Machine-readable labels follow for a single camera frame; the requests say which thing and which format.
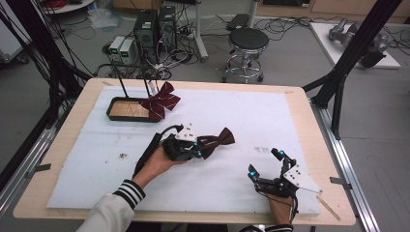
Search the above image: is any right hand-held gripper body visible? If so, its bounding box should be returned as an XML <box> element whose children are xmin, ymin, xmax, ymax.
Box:
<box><xmin>255</xmin><ymin>157</ymin><xmax>323</xmax><ymax>198</ymax></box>

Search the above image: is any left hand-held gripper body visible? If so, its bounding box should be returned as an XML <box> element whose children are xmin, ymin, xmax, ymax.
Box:
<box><xmin>161</xmin><ymin>123</ymin><xmax>198</xmax><ymax>162</ymax></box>

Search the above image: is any plain dark red bow tie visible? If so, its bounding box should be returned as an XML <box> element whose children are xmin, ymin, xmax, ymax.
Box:
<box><xmin>196</xmin><ymin>127</ymin><xmax>236</xmax><ymax>160</ymax></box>

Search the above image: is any striped dark red bow tie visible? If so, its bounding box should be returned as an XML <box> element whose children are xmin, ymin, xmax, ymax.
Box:
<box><xmin>138</xmin><ymin>80</ymin><xmax>182</xmax><ymax>123</ymax></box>

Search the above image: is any black rack with wooden tray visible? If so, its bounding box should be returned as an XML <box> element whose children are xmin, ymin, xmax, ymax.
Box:
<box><xmin>105</xmin><ymin>62</ymin><xmax>164</xmax><ymax>124</ymax></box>

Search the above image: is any person's right hand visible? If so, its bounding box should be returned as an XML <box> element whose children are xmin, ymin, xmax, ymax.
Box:
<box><xmin>266</xmin><ymin>193</ymin><xmax>295</xmax><ymax>226</ymax></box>

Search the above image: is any person's left hand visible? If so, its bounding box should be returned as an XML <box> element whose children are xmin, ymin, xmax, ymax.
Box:
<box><xmin>132</xmin><ymin>146</ymin><xmax>189</xmax><ymax>189</ymax></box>

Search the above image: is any white foam mat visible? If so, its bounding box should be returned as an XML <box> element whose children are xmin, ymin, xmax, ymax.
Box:
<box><xmin>46</xmin><ymin>85</ymin><xmax>322</xmax><ymax>217</ymax></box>

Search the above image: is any wooden table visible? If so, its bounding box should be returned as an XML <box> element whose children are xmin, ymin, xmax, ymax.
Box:
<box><xmin>13</xmin><ymin>77</ymin><xmax>357</xmax><ymax>226</ymax></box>

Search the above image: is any wooden stick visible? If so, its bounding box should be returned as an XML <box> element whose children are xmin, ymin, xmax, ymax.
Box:
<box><xmin>316</xmin><ymin>195</ymin><xmax>341</xmax><ymax>222</ymax></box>

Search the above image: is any grey metal clip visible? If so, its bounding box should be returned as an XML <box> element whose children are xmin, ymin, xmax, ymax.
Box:
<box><xmin>329</xmin><ymin>176</ymin><xmax>353</xmax><ymax>191</ymax></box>
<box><xmin>24</xmin><ymin>162</ymin><xmax>52</xmax><ymax>180</ymax></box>

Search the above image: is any white power supply box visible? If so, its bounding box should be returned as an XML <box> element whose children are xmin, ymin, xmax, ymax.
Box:
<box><xmin>119</xmin><ymin>39</ymin><xmax>136</xmax><ymax>65</ymax></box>
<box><xmin>108</xmin><ymin>36</ymin><xmax>126</xmax><ymax>62</ymax></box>

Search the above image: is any grey table leg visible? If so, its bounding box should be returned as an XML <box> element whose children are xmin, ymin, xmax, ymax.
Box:
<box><xmin>192</xmin><ymin>0</ymin><xmax>210</xmax><ymax>63</ymax></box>

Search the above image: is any black round stool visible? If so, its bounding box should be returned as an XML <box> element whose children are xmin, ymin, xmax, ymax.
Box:
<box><xmin>220</xmin><ymin>27</ymin><xmax>271</xmax><ymax>85</ymax></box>

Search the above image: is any large black computer tower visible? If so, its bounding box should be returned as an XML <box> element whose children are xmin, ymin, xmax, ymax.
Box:
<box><xmin>132</xmin><ymin>9</ymin><xmax>160</xmax><ymax>64</ymax></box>

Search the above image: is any slim black computer tower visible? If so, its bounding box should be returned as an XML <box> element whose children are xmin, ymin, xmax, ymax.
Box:
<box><xmin>158</xmin><ymin>5</ymin><xmax>178</xmax><ymax>52</ymax></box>

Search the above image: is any white floor board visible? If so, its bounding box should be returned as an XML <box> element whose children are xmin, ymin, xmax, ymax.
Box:
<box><xmin>308</xmin><ymin>21</ymin><xmax>401</xmax><ymax>70</ymax></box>

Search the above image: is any black flat box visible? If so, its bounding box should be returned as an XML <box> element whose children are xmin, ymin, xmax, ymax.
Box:
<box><xmin>225</xmin><ymin>13</ymin><xmax>249</xmax><ymax>32</ymax></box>

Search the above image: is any clear plastic bag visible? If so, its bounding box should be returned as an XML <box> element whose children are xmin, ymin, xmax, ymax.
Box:
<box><xmin>87</xmin><ymin>7</ymin><xmax>124</xmax><ymax>31</ymax></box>

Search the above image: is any round white table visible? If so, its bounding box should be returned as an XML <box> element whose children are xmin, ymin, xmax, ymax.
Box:
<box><xmin>41</xmin><ymin>0</ymin><xmax>96</xmax><ymax>15</ymax></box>

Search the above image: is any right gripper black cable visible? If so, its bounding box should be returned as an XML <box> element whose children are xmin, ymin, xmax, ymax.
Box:
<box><xmin>257</xmin><ymin>189</ymin><xmax>301</xmax><ymax>226</ymax></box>

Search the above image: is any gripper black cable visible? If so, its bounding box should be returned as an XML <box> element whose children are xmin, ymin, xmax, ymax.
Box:
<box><xmin>132</xmin><ymin>124</ymin><xmax>185</xmax><ymax>179</ymax></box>
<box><xmin>257</xmin><ymin>189</ymin><xmax>301</xmax><ymax>226</ymax></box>

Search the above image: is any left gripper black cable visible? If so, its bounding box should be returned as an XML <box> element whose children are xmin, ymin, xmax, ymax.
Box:
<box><xmin>132</xmin><ymin>124</ymin><xmax>185</xmax><ymax>179</ymax></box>

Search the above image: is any aluminium rail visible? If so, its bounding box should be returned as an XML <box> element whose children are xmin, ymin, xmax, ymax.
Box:
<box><xmin>0</xmin><ymin>105</ymin><xmax>71</xmax><ymax>215</ymax></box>
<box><xmin>309</xmin><ymin>99</ymin><xmax>382</xmax><ymax>232</ymax></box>

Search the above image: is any black frame post with brace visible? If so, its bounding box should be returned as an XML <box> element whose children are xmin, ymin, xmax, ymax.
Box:
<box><xmin>302</xmin><ymin>0</ymin><xmax>404</xmax><ymax>141</ymax></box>

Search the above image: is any tangle of black floor cables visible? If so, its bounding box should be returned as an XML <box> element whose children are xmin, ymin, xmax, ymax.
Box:
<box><xmin>252</xmin><ymin>14</ymin><xmax>410</xmax><ymax>49</ymax></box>

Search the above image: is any black frame post with cables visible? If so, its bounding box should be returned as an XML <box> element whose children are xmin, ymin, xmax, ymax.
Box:
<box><xmin>0</xmin><ymin>0</ymin><xmax>94</xmax><ymax>130</ymax></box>

